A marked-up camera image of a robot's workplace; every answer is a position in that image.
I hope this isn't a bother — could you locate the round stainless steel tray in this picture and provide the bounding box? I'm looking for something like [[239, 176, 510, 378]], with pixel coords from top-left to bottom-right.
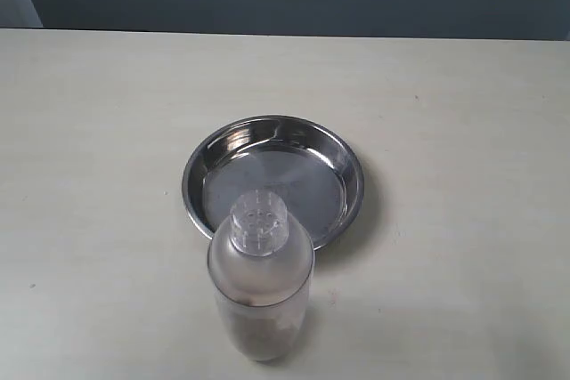
[[182, 115, 364, 249]]

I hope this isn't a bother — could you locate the clear plastic shaker bottle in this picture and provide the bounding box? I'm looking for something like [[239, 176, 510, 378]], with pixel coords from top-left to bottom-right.
[[207, 190, 315, 361]]

